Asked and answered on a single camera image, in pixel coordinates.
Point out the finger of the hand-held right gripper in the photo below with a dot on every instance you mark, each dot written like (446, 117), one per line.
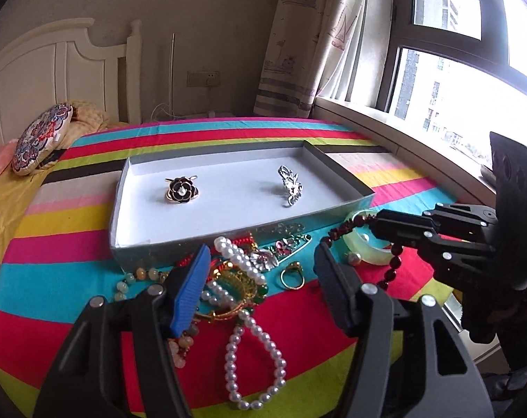
(463, 220)
(459, 261)

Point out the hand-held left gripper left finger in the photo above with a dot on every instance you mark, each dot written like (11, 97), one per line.
(189, 287)

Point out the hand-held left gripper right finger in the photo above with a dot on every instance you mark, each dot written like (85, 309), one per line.
(333, 287)

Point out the pearl earring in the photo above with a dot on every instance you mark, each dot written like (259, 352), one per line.
(355, 258)

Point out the green jade bangle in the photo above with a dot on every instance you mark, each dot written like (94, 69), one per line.
(372, 254)

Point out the gold filigree bangle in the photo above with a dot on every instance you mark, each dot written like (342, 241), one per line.
(246, 289)

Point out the enamel flower pin brooch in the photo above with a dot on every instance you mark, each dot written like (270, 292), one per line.
(285, 244)

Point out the silver flower brooch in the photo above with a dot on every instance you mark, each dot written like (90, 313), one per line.
(263, 262)

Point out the silver filigree brooch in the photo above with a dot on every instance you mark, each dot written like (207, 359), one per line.
(285, 227)

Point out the shallow teal cardboard box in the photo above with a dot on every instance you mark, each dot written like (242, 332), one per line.
(228, 200)

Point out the black flower brooch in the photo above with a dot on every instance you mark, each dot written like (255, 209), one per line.
(181, 189)

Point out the silver leaf brooch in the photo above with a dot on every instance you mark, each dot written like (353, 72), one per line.
(289, 185)

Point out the striped colourful tablecloth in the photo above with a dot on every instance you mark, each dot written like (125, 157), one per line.
(72, 278)

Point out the yellow fluffy blanket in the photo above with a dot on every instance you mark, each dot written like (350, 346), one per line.
(91, 117)

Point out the dark framed window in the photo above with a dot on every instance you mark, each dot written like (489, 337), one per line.
(402, 30)

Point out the round embroidered cushion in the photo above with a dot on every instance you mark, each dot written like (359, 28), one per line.
(39, 139)

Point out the printed beige curtain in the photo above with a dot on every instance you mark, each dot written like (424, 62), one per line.
(307, 30)

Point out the white wooden headboard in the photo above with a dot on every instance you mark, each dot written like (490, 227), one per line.
(50, 74)

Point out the wall socket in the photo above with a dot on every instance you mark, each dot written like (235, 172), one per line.
(202, 79)

